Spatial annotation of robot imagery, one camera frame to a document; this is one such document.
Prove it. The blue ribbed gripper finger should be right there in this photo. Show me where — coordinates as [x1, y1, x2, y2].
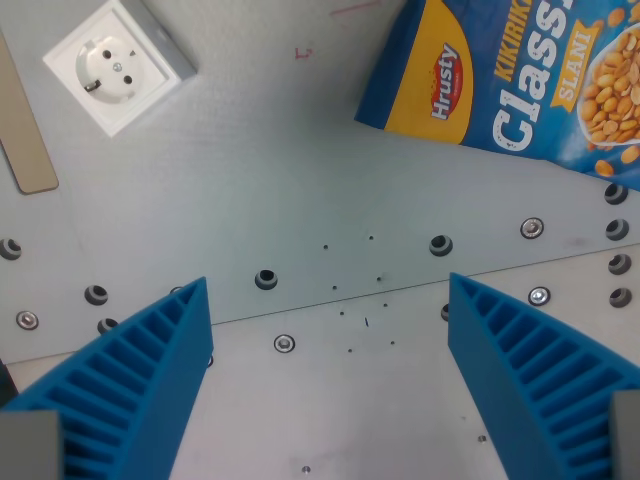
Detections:
[0, 276, 215, 480]
[447, 272, 640, 480]

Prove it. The beige flat strip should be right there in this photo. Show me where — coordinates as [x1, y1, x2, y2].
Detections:
[0, 30, 60, 196]

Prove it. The blue peanut snack bag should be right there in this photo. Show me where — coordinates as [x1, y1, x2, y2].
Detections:
[354, 0, 640, 192]

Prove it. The white wall socket box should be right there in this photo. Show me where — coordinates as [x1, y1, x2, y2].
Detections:
[42, 0, 198, 138]

